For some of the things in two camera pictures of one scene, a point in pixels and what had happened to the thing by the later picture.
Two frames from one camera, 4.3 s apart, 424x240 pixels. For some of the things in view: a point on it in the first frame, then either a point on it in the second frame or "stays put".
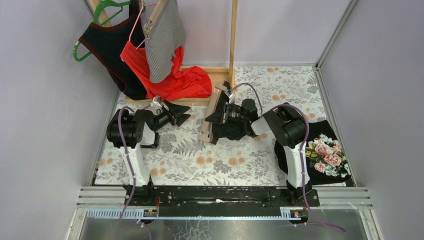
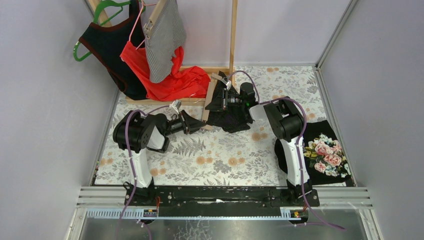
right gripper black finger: (219, 116) -> (217, 103)
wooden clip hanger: (153, 18) stays put
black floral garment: (328, 163) stays put
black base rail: (220, 200) stays put
